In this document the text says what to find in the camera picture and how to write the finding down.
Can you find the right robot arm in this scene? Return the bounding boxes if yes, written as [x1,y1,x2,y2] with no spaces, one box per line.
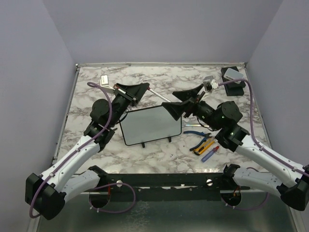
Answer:
[162,86,309,211]

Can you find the black flat box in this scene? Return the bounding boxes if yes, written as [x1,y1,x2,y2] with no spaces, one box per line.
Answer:
[221,66,246,96]

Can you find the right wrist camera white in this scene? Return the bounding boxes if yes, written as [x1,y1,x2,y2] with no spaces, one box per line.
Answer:
[203,75,219,92]

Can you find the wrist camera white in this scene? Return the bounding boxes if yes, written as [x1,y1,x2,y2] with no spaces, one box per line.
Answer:
[100,75,109,87]
[203,75,219,92]

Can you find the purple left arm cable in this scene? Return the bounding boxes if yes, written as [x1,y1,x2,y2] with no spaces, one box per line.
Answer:
[28,81,114,219]

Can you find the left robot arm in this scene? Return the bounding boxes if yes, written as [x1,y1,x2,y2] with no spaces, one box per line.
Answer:
[25,82,149,220]

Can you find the blue red screwdriver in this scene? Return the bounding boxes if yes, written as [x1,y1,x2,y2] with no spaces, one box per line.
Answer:
[201,146,219,163]

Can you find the small black-framed whiteboard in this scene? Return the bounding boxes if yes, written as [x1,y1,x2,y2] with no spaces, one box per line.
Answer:
[120,106,182,147]

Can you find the blue handled pliers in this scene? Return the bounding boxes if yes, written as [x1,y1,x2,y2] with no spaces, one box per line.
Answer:
[183,130,213,152]

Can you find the silver combination wrench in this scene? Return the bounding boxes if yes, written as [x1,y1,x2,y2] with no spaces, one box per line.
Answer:
[182,121,209,128]

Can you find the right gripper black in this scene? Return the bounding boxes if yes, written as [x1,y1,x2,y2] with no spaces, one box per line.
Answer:
[162,84,222,131]

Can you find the yellow utility knife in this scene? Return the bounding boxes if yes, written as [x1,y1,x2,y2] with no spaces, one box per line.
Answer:
[193,139,214,156]

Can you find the white whiteboard marker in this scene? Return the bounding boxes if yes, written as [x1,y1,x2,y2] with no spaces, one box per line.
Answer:
[148,88,171,102]

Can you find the white small box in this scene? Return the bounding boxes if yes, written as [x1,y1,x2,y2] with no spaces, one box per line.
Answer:
[224,68,244,84]

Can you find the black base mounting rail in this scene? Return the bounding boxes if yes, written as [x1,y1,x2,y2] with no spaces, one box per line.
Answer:
[48,166,252,203]

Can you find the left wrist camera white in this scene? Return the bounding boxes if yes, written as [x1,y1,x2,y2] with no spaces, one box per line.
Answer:
[100,75,109,87]

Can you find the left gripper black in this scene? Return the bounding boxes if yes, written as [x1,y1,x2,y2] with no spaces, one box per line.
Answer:
[110,83,149,127]

